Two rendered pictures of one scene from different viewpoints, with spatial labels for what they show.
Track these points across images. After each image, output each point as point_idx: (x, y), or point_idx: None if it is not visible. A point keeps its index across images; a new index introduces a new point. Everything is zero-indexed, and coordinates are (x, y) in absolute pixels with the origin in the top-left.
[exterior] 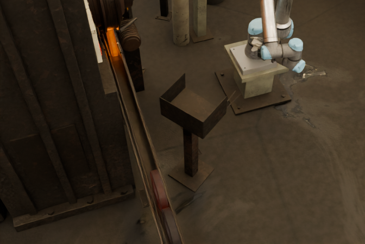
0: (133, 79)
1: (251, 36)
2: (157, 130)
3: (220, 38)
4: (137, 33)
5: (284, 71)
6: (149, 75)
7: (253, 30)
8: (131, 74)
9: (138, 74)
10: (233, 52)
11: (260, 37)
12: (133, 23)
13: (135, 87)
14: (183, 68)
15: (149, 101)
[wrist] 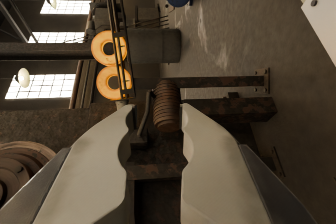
0: (241, 120)
1: None
2: (314, 206)
3: None
4: (159, 113)
5: None
6: (275, 78)
7: None
8: (230, 121)
9: (238, 116)
10: (318, 27)
11: (44, 173)
12: (159, 91)
13: (259, 118)
14: (316, 35)
15: (288, 135)
